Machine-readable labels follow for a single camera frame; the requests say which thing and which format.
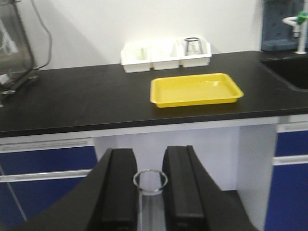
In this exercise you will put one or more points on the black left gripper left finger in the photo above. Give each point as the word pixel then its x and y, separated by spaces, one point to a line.
pixel 105 200

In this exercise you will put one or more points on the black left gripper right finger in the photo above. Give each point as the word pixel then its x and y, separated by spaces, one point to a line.
pixel 192 199

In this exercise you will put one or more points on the glass test tube gripper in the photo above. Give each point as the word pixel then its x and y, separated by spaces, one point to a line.
pixel 151 214

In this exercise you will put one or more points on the yellow plastic tray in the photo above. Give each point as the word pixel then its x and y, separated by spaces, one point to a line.
pixel 203 89

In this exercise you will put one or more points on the blue cabinet drawers left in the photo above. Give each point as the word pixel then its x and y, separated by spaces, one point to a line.
pixel 34 175

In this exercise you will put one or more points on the blue cabinet drawers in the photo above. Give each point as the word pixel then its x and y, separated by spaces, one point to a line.
pixel 287 208
pixel 34 175

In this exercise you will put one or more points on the blue cabinet drawers right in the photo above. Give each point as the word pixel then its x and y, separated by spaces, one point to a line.
pixel 287 208

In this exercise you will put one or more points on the white bin left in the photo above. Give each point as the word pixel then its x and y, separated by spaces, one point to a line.
pixel 130 57

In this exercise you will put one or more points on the white bin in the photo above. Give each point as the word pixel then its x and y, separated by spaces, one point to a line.
pixel 165 54
pixel 130 57
pixel 196 60

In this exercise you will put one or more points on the white bin right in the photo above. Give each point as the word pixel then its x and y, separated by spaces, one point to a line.
pixel 196 60

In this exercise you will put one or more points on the white bin middle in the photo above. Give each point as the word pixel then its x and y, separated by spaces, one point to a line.
pixel 165 54

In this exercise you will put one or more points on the glass beaker with spatulas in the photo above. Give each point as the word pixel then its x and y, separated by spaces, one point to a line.
pixel 143 53

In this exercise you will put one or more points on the black lab sink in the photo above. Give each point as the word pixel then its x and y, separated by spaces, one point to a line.
pixel 291 70

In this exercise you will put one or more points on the blue pegboard drying rack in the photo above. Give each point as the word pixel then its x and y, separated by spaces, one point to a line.
pixel 276 35

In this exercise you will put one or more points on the white lab faucet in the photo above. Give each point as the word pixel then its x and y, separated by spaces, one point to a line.
pixel 299 31

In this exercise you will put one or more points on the green faucet knob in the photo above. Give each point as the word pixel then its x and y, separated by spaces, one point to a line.
pixel 301 17

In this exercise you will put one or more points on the black wire tripod stand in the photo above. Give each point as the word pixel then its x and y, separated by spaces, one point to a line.
pixel 193 46

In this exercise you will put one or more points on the metal frame apparatus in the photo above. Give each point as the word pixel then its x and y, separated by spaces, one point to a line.
pixel 17 62

